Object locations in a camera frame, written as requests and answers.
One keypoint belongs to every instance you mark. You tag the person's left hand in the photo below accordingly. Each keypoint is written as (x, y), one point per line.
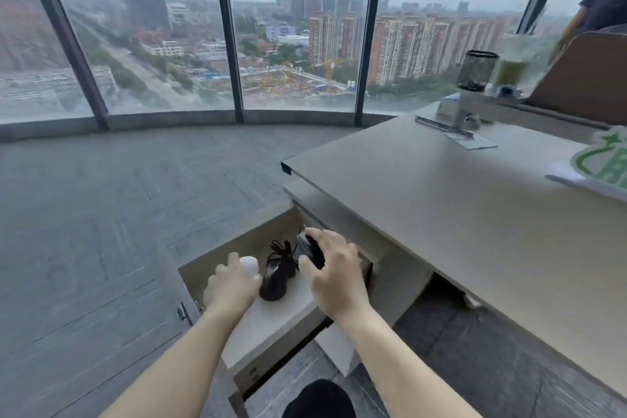
(228, 293)

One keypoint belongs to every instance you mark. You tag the person's right hand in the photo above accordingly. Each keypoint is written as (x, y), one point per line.
(343, 280)

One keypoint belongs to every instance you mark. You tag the person's right thumb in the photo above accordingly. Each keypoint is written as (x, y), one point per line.
(309, 273)

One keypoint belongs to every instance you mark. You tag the person's left thumb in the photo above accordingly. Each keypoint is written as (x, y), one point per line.
(252, 283)

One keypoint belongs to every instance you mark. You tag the white computer mouse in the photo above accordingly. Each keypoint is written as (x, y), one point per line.
(250, 263)

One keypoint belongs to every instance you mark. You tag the person's left forearm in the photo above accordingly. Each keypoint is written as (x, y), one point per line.
(181, 364)

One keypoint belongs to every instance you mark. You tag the person's right forearm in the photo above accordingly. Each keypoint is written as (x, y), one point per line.
(392, 368)

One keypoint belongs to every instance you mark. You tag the beige open drawer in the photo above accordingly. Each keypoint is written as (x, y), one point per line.
(274, 319)

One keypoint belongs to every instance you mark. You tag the small metal drawer lock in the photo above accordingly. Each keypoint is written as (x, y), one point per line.
(184, 312)

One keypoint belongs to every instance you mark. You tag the beige drawer cabinet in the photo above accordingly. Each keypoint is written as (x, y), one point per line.
(392, 275)

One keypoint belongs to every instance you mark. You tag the person's black trouser knee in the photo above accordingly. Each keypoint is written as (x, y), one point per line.
(321, 400)

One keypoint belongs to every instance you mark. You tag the grey window sill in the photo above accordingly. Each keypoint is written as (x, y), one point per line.
(171, 121)

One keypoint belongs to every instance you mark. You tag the grey desk riser shelf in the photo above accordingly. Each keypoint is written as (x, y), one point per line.
(504, 111)

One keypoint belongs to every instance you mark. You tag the black mesh pen holder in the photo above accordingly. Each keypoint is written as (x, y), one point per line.
(475, 71)

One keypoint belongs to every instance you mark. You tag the plastic cup with green drink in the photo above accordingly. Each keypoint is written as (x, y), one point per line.
(514, 67)

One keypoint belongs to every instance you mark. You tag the green and white paper sign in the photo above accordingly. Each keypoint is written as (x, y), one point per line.
(600, 160)

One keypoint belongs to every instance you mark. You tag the brown cardboard box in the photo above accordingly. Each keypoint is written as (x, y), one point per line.
(583, 77)

